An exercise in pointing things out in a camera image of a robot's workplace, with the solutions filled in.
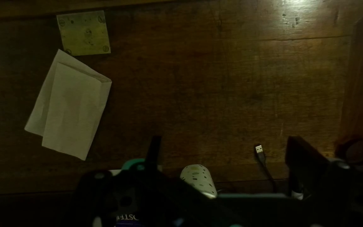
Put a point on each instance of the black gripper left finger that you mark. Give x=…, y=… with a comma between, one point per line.
x=153, y=149

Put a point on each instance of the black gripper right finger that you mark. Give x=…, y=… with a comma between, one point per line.
x=304, y=161

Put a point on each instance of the white dotted paper cup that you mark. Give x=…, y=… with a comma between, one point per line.
x=199, y=178

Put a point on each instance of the dark wooden secretary desk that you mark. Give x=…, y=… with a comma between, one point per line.
x=214, y=83

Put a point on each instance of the yellow sticky note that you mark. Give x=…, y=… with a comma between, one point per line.
x=83, y=33

